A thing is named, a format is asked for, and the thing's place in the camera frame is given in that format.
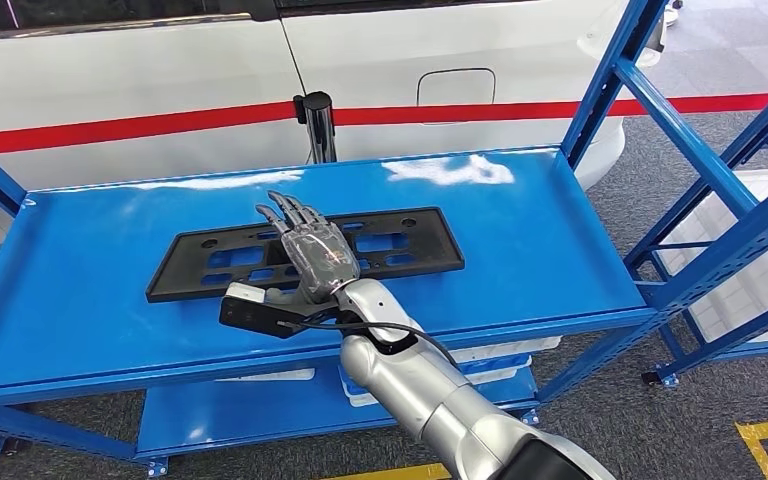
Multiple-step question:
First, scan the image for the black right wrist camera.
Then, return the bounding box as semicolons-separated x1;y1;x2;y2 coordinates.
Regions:
218;282;312;340

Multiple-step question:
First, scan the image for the black chrome stanchion post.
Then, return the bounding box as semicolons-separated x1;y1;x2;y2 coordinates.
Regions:
293;91;338;165

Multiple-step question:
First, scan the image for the white car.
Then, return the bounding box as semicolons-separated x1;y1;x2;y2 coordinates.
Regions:
0;0;667;260

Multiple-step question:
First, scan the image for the black plastic plate frame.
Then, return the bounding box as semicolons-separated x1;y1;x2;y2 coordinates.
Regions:
145;206;466;305

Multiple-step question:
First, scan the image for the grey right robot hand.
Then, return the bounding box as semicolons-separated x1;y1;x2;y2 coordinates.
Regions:
255;190;363;311

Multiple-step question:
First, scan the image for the white plastic crate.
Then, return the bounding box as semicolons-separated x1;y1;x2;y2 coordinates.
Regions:
682;251;768;344
658;168;768;280

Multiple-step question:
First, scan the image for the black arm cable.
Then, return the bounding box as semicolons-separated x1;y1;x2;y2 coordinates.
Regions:
277;319;459;370

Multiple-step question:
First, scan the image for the red barrier belt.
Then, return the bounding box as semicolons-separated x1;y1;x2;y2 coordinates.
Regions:
332;92;768;128
0;100;297;155

